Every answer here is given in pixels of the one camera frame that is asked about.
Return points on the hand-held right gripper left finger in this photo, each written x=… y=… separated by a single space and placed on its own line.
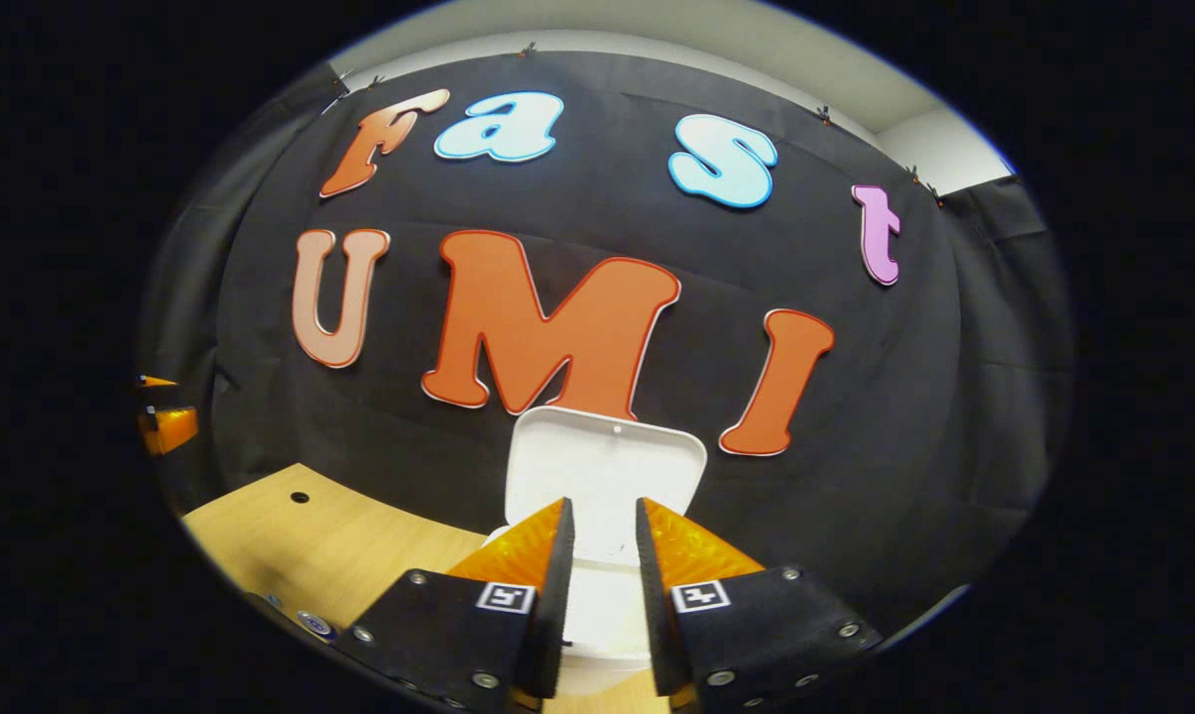
x=557 y=595

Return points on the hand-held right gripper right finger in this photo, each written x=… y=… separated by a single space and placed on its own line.
x=654 y=615

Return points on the wooden desktop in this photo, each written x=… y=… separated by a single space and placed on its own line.
x=359 y=555

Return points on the black backdrop cloth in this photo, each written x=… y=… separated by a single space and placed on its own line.
x=904 y=446

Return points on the white desktop garbage bin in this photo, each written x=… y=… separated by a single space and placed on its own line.
x=607 y=476

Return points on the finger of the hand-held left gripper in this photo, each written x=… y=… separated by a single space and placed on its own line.
x=173 y=428
x=159 y=383

